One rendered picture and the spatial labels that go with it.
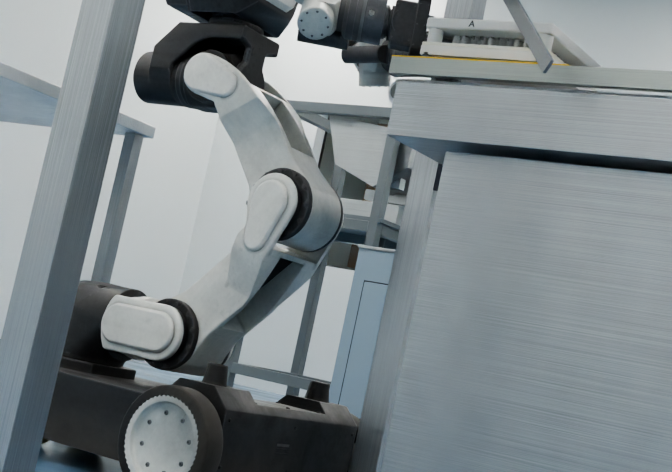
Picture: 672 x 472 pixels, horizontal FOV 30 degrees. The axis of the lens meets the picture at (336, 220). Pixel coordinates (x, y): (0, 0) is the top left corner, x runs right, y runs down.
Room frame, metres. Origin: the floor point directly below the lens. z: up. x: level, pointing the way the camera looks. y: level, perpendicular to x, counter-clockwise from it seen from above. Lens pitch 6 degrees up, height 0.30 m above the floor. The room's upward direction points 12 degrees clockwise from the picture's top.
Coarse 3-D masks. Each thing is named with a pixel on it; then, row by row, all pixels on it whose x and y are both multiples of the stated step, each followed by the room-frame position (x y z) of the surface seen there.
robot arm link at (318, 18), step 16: (304, 0) 2.23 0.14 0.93; (320, 0) 2.20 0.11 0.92; (336, 0) 2.21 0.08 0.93; (352, 0) 2.21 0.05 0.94; (304, 16) 2.19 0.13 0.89; (320, 16) 2.19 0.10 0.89; (336, 16) 2.22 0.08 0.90; (352, 16) 2.20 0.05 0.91; (304, 32) 2.21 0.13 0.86; (320, 32) 2.21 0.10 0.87; (336, 32) 2.27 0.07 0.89; (352, 32) 2.22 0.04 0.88; (336, 48) 2.28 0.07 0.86
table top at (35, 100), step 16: (0, 64) 3.09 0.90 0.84; (0, 80) 3.16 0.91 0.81; (16, 80) 3.14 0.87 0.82; (32, 80) 3.18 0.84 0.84; (0, 96) 3.43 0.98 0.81; (16, 96) 3.37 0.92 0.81; (32, 96) 3.31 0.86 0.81; (48, 96) 3.25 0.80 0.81; (0, 112) 3.74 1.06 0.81; (16, 112) 3.67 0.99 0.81; (32, 112) 3.60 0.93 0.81; (48, 112) 3.53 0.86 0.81; (128, 128) 3.52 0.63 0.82; (144, 128) 3.57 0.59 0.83
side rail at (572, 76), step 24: (408, 72) 2.18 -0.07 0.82; (432, 72) 2.15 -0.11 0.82; (456, 72) 2.13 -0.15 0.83; (480, 72) 2.10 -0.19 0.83; (504, 72) 2.08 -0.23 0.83; (528, 72) 2.05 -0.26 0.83; (552, 72) 2.03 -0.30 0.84; (576, 72) 2.01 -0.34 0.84; (600, 72) 1.99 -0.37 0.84; (624, 72) 1.96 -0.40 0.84; (648, 72) 1.94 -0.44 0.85
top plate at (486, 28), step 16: (448, 32) 2.20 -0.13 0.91; (464, 32) 2.17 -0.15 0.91; (480, 32) 2.15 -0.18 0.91; (496, 32) 2.13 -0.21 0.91; (512, 32) 2.11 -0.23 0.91; (544, 32) 2.07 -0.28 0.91; (560, 32) 2.09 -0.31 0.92; (560, 48) 2.14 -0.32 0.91; (576, 48) 2.16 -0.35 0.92; (576, 64) 2.22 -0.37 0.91; (592, 64) 2.23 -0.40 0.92
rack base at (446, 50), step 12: (432, 48) 2.18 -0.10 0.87; (444, 48) 2.17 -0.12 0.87; (456, 48) 2.16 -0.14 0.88; (468, 48) 2.14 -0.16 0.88; (480, 48) 2.13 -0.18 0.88; (492, 48) 2.12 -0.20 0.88; (504, 48) 2.11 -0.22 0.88; (516, 48) 2.09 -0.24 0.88; (528, 48) 2.08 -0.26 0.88; (504, 60) 2.11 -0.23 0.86; (516, 60) 2.09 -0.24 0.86; (528, 60) 2.08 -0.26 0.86; (504, 84) 2.28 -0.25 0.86; (516, 84) 2.26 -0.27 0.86; (528, 84) 2.24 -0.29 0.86
